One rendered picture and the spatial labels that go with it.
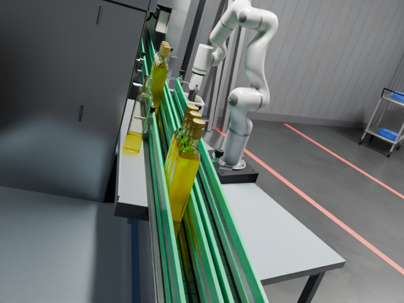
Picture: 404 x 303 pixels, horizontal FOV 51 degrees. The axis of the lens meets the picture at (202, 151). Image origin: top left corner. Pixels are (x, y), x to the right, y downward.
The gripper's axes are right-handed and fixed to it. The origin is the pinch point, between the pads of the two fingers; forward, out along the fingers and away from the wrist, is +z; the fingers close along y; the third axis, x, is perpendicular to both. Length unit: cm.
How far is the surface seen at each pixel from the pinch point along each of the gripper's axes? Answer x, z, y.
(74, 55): -61, -29, 91
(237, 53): 93, 4, -269
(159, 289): -29, -4, 171
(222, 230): -12, -7, 149
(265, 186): 120, 101, -117
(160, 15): -22, -32, -82
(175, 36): -9, -22, -72
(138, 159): -33, -4, 109
